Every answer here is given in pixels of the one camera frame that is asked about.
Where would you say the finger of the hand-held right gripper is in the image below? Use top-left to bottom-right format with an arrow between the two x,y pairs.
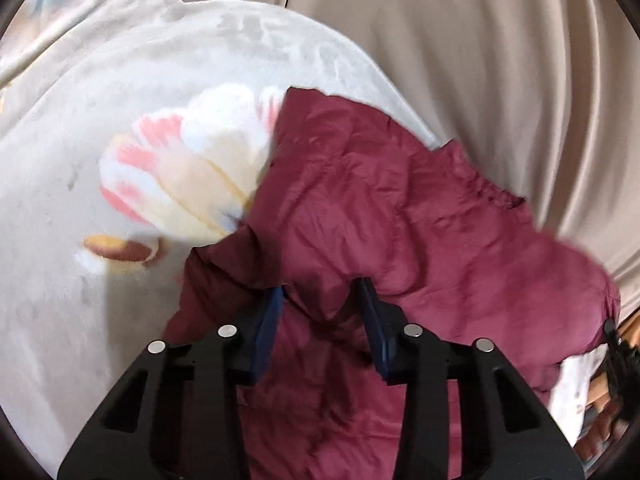
601,317 -> 639,423

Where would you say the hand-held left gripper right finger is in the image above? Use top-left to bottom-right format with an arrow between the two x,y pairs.
356,276 -> 585,480

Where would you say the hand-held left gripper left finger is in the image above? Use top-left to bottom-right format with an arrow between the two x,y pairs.
56,286 -> 287,480

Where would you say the maroon quilted jacket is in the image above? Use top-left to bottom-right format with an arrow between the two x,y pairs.
162,86 -> 622,480

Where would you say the white floral fleece blanket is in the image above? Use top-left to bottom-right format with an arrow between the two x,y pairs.
0,0 -> 601,463

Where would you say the beige curtain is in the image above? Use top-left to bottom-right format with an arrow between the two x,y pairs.
165,0 -> 640,288

